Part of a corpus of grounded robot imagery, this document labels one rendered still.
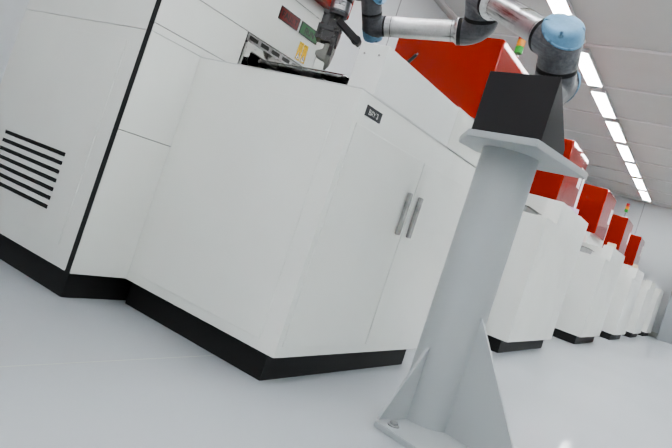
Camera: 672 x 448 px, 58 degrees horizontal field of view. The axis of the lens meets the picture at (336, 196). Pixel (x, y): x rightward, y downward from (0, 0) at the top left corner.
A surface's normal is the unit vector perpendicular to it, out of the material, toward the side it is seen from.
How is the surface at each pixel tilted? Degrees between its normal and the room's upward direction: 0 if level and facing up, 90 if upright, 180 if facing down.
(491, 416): 90
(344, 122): 90
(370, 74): 90
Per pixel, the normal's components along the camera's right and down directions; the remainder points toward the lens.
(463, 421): -0.67, -0.24
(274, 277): -0.51, -0.18
